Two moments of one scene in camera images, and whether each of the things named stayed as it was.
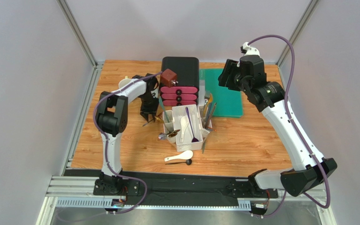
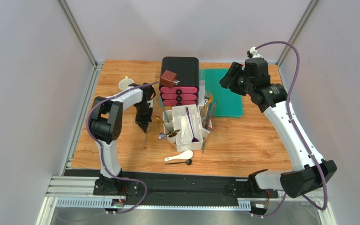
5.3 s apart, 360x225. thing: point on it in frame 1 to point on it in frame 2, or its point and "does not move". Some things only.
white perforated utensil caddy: [186, 125] does not move
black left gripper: [145, 111] to [143, 122]
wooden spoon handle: [209, 101] does not move
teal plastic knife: [163, 109] does not move
